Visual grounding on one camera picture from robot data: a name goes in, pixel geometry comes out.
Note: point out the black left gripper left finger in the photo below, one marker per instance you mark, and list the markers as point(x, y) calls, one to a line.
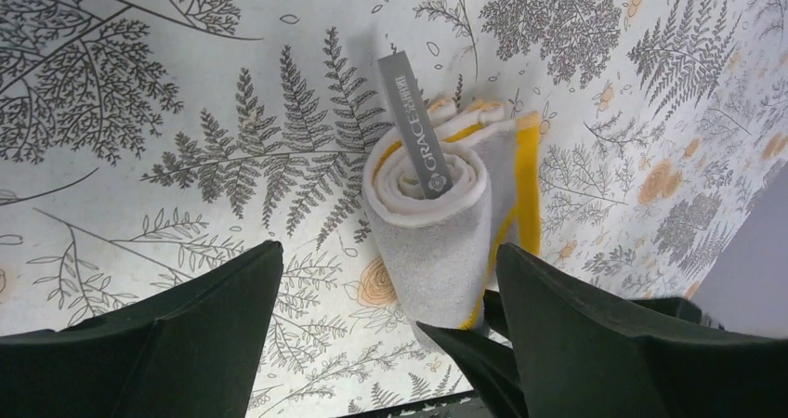
point(190, 351)

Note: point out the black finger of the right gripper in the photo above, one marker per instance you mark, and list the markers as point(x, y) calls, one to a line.
point(591, 315)
point(488, 366)

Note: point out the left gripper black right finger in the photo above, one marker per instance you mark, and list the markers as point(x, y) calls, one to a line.
point(742, 375)

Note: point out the grey yellow patterned towel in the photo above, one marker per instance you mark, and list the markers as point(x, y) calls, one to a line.
point(443, 189)

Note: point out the floral patterned table mat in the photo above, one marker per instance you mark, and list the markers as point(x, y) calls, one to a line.
point(146, 142)

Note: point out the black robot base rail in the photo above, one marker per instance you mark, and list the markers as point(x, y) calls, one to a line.
point(461, 405)

